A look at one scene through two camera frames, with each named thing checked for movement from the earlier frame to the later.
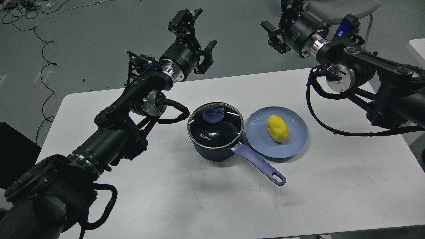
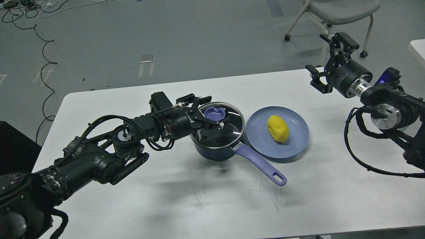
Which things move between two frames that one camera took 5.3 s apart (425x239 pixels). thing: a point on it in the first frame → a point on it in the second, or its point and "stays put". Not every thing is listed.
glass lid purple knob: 212,115 stays put
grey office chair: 333,12 stays put
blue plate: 257,136 stays put
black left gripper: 180,59 → 182,121
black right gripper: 303,31 → 342,73
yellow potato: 277,128 stays put
